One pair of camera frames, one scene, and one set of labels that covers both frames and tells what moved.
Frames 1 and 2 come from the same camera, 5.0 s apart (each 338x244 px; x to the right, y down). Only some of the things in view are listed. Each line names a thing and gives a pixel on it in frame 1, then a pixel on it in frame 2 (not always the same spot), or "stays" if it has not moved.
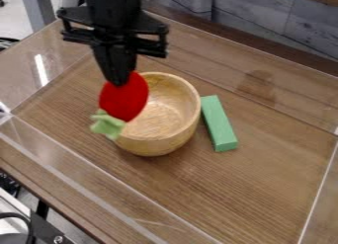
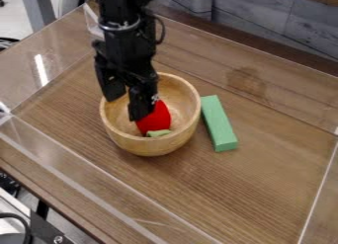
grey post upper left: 38,8 stays
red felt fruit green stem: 121,103 → 155,124
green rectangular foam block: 216,123 stays
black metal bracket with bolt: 45,232 stays
